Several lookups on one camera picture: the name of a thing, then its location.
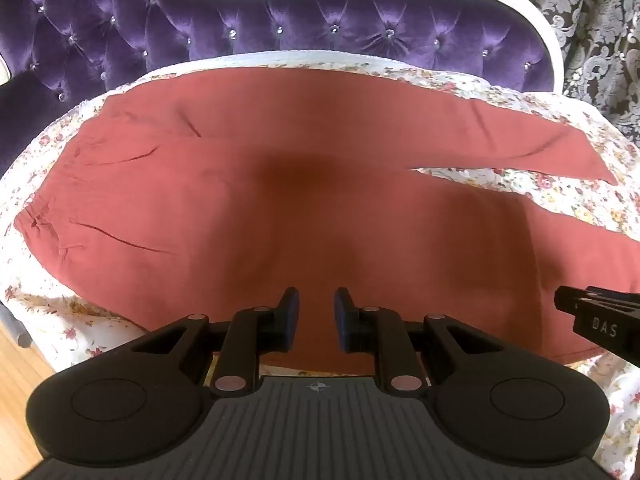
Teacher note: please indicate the purple tufted headboard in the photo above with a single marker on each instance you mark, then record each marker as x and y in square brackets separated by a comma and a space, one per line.
[150, 20]

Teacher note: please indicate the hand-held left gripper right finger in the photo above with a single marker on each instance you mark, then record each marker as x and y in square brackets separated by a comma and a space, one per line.
[342, 317]

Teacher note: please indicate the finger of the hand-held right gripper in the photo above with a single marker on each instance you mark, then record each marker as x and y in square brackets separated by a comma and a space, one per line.
[600, 322]

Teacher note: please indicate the grey damask curtain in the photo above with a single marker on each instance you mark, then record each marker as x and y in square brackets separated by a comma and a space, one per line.
[595, 20]

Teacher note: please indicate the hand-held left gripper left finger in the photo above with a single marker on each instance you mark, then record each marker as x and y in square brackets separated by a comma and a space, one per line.
[291, 316]

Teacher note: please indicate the grey rounded object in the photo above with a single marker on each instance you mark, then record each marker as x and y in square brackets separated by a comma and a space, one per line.
[14, 327]

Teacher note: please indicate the floral bed sheet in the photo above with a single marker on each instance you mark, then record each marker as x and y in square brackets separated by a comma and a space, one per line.
[560, 187]

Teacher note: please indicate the rust red pants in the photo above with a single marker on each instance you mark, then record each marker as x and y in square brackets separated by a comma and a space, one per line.
[310, 200]

